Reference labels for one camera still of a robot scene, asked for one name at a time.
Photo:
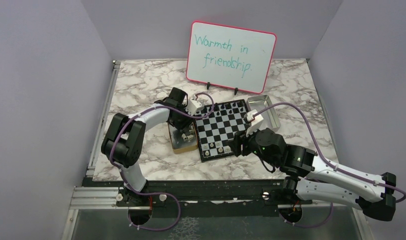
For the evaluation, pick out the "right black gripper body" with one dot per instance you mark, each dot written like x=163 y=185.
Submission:
x=249 y=145

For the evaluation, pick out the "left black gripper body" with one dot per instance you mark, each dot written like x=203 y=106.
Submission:
x=181 y=121

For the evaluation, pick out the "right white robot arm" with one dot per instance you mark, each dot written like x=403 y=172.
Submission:
x=309 y=177

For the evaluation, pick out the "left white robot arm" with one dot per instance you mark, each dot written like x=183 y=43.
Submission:
x=123 y=141

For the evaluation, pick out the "gold tin with white pieces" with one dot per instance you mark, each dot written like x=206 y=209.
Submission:
x=183 y=141

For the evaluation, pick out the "empty silver metal tin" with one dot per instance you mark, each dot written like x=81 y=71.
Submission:
x=270 y=117

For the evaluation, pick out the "black and white chessboard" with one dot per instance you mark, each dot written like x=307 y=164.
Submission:
x=220 y=126

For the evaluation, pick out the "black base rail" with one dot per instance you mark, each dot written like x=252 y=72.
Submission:
x=202 y=198

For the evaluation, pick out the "white board with pink frame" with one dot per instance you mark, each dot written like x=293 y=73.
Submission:
x=230 y=57

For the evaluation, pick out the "aluminium frame rail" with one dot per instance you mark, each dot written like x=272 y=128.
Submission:
x=95 y=197

